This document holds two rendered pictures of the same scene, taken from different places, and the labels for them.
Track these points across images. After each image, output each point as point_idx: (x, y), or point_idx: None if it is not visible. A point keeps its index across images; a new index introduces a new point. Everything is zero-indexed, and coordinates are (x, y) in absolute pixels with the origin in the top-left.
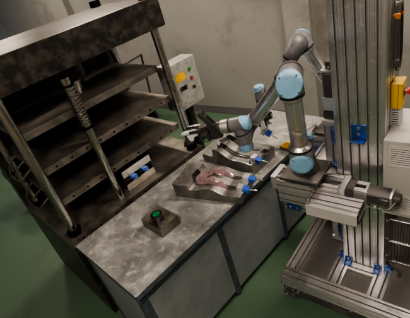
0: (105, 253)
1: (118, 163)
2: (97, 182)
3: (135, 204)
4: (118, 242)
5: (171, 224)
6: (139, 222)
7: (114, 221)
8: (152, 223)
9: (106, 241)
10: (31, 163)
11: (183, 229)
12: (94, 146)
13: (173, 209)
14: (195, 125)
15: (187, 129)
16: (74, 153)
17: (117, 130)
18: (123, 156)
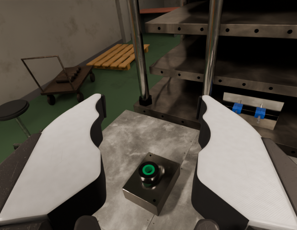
0: (109, 138)
1: (230, 78)
2: (191, 78)
3: (193, 134)
4: (124, 143)
5: (142, 203)
6: (159, 152)
7: (160, 125)
8: (137, 172)
9: (128, 131)
10: (127, 3)
11: (140, 227)
12: (208, 31)
13: (189, 191)
14: (214, 155)
15: (197, 110)
16: (183, 26)
17: (262, 32)
18: (248, 77)
